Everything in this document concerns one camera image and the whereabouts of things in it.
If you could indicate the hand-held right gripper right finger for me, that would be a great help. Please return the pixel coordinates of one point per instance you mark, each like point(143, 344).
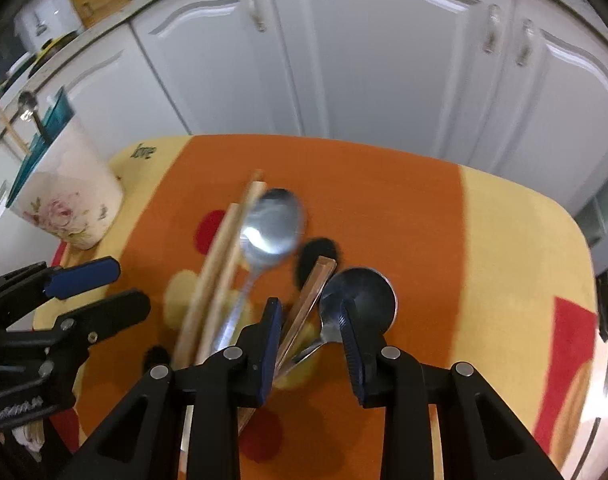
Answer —
point(356, 370)

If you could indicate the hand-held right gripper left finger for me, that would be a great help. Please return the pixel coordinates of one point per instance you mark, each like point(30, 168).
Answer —
point(264, 360)

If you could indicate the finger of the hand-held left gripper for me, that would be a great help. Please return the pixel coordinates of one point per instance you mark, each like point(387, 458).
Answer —
point(119, 310)
point(84, 275)

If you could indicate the round metal soup spoon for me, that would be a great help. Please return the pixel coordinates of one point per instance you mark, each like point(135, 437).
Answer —
point(364, 300)

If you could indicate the white floral utensil holder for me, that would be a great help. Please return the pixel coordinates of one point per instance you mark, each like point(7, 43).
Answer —
point(69, 200)

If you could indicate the oval metal spoon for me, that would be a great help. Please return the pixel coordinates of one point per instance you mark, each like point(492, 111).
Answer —
point(274, 225)

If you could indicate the person's left hand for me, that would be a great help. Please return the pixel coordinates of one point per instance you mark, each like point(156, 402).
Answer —
point(29, 432)

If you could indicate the orange yellow printed blanket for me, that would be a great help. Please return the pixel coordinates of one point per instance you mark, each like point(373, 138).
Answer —
point(409, 210)

